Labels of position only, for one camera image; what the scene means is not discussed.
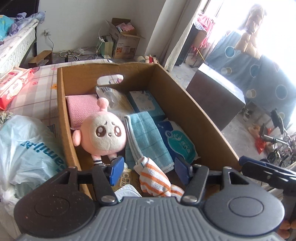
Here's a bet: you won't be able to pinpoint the white tissue roll pack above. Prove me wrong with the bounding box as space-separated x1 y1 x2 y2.
114 184 142 202

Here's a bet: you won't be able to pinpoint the blue white plastic pack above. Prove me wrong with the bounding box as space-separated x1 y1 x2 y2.
156 119 200 164

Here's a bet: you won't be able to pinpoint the pink plush doll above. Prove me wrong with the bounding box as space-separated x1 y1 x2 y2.
72 97 127 167

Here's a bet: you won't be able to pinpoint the orange striped cloth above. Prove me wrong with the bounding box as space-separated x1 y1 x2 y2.
134 157 184 202

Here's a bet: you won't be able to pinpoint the teal checked towel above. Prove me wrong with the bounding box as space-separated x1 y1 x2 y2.
123 111 174 173

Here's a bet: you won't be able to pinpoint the pink knitted cloth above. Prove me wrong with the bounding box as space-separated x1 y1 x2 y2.
66 94 99 131

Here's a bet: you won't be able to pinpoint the teal tissue box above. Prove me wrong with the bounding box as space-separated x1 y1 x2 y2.
127 90 166 121

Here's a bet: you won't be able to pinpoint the large cardboard box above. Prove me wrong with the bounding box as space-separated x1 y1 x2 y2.
56 62 241 200

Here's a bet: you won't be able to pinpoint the white plastic bag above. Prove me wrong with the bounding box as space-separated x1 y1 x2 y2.
1 111 67 214

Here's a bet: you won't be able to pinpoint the dark brown cabinet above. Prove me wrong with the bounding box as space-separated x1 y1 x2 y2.
186 63 246 130

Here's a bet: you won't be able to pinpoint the blue dotted curtain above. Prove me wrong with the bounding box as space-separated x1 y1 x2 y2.
206 31 295 126

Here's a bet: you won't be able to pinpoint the red wet wipes pack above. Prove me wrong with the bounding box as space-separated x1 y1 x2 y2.
0 67 40 110

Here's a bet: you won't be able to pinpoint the small cardboard box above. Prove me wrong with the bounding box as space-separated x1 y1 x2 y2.
107 18 142 59

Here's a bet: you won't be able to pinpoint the white woven blanket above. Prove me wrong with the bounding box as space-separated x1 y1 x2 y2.
0 20 39 76

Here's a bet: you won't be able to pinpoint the purple blue clothes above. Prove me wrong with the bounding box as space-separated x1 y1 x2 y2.
1 11 45 41

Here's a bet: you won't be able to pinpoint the black bed headboard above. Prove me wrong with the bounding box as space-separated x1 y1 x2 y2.
0 0 39 18

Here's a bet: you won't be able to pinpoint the wall socket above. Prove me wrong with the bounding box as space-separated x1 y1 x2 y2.
44 29 50 36

